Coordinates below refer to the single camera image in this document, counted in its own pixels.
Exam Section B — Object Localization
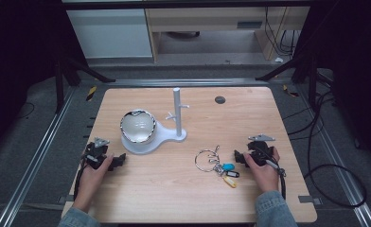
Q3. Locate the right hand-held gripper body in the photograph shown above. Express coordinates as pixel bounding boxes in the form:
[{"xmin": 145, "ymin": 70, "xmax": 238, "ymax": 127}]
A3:
[{"xmin": 245, "ymin": 133, "xmax": 276, "ymax": 167}]

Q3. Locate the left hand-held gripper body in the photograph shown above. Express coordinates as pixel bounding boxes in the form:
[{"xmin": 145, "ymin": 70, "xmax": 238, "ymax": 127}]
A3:
[{"xmin": 84, "ymin": 136, "xmax": 115, "ymax": 171}]

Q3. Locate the person's right hand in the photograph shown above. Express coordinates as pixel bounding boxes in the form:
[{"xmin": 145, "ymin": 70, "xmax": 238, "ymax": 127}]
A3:
[{"xmin": 242, "ymin": 147, "xmax": 281, "ymax": 194}]

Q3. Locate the person's left hand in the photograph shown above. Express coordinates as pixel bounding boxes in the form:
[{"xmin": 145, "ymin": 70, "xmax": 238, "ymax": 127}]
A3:
[{"xmin": 72, "ymin": 153, "xmax": 115, "ymax": 214}]

